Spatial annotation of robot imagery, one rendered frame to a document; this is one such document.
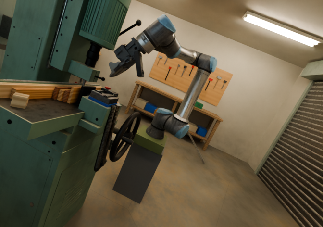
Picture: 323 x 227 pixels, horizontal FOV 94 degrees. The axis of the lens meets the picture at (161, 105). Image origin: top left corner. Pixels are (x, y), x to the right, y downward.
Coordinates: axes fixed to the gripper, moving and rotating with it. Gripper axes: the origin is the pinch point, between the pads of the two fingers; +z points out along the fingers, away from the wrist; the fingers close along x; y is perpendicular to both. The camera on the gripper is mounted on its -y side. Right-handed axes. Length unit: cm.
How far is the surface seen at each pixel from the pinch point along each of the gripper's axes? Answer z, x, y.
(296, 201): -61, -187, -270
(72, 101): 19.5, 9.0, -0.4
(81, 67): 12.0, -2.0, 14.9
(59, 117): 16.4, 23.4, -8.2
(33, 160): 47, 17, -13
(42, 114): 18.3, 26.9, -5.0
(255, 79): -174, -348, -101
